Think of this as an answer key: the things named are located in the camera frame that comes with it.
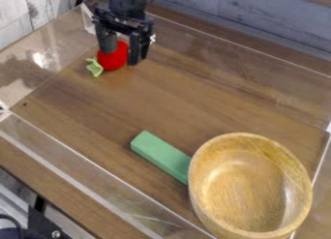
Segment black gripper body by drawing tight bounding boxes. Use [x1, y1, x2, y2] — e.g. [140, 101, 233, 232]
[93, 5, 154, 44]

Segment green rectangular block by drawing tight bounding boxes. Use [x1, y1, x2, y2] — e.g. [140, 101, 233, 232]
[129, 131, 190, 185]

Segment clear acrylic left wall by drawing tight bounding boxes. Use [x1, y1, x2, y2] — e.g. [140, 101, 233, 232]
[0, 5, 97, 112]

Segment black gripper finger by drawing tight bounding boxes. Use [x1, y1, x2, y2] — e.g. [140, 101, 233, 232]
[128, 33, 149, 66]
[94, 21, 117, 54]

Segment clear acrylic front wall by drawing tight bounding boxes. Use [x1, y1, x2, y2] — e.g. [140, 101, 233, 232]
[0, 111, 216, 239]

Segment black clamp with screw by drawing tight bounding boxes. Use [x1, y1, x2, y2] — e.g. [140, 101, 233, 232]
[0, 197, 71, 239]

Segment clear acrylic back wall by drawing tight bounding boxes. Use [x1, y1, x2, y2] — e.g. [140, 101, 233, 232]
[146, 3, 331, 132]

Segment clear acrylic wall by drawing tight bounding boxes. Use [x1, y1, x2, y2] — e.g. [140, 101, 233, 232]
[0, 111, 216, 239]
[0, 5, 97, 112]
[146, 3, 331, 132]

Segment red plush strawberry toy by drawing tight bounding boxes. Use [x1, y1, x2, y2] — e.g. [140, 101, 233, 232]
[85, 41, 128, 77]

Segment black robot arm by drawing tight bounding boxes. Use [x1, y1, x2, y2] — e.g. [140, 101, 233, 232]
[91, 0, 154, 66]

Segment wooden bowl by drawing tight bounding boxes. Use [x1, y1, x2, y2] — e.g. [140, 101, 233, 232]
[186, 133, 312, 239]

